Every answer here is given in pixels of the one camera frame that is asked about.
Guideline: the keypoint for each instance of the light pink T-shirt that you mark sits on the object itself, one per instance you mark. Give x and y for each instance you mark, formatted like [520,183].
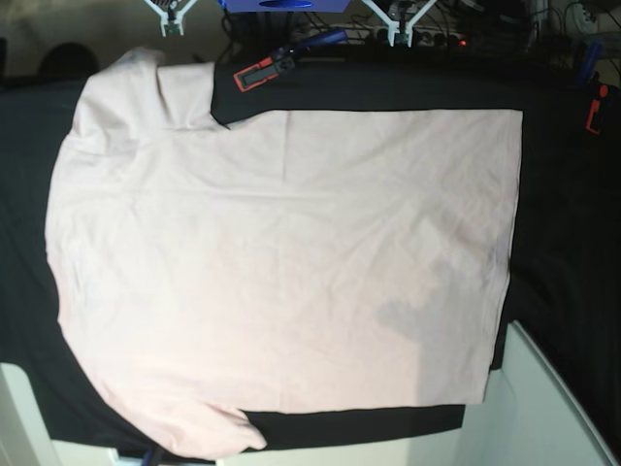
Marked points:
[296,262]

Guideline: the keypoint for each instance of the white power strip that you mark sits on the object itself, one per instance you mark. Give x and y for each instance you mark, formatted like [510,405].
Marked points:
[425,37]

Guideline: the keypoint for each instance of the orange clamp at right edge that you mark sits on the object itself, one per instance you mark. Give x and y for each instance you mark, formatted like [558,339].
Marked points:
[595,116]

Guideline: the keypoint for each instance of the black table cloth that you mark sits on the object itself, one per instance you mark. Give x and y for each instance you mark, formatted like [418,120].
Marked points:
[565,266]

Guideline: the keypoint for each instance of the blue clamp at front edge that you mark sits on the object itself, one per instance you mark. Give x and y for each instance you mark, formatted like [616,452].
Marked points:
[153,456]

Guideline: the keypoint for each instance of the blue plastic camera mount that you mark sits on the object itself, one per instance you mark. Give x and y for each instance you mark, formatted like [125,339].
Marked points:
[273,6]

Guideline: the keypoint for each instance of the orange black clamp, blue handles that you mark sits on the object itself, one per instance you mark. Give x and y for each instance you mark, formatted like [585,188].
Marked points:
[283,60]

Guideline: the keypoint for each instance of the blue clamp handle right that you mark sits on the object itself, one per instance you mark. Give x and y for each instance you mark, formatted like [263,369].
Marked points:
[585,61]

